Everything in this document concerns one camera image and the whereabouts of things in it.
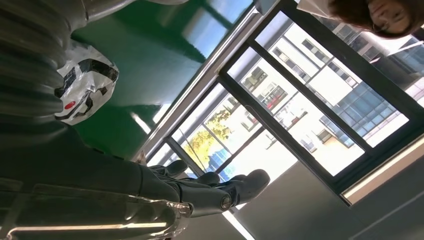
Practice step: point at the standing person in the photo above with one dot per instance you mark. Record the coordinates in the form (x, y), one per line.
(381, 16)

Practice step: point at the green conveyor belt machine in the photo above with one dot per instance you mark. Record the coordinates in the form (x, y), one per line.
(142, 66)

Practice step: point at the dark framed window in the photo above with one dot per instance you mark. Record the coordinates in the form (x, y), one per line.
(331, 82)

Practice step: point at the white black-print poly mailer package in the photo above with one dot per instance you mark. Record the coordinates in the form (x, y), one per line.
(89, 82)

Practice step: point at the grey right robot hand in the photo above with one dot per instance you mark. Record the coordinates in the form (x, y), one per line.
(82, 185)

